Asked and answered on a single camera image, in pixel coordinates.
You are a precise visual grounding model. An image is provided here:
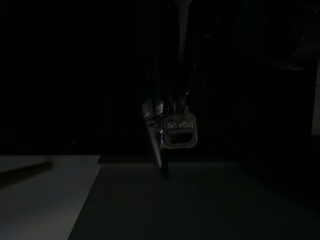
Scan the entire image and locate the metal key bunch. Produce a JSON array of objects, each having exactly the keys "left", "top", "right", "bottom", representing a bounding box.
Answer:
[{"left": 161, "top": 94, "right": 200, "bottom": 151}]

